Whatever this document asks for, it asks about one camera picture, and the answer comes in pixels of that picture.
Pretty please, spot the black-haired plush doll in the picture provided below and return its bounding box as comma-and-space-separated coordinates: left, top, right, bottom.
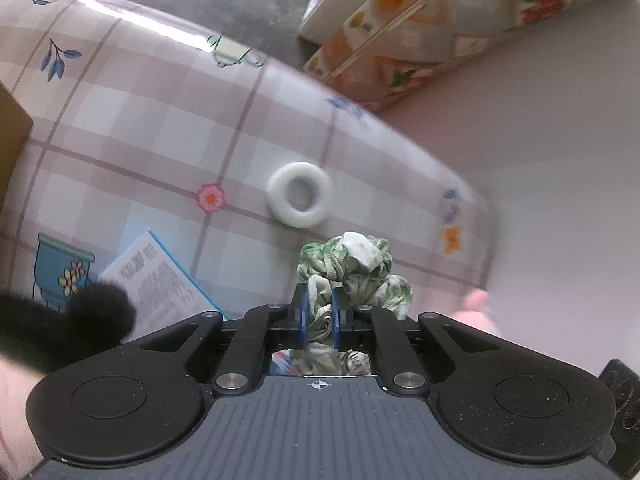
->
0, 282, 137, 480

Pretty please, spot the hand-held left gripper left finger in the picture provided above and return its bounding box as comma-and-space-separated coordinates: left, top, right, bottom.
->
122, 284, 310, 398

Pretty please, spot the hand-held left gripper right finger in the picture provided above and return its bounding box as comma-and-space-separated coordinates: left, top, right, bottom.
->
331, 287, 521, 398

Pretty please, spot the white foam ring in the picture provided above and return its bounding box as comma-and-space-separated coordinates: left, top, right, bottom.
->
266, 161, 333, 228

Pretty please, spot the floral patchwork quilt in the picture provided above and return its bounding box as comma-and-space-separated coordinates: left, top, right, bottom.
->
302, 0, 640, 113

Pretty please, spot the white and blue paper box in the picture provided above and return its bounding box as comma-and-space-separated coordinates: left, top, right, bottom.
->
97, 230, 231, 343

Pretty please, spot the brown cardboard box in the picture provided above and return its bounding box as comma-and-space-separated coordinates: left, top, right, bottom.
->
0, 82, 33, 211

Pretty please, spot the green fabric scrunchie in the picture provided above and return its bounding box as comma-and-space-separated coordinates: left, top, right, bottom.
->
296, 231, 415, 376

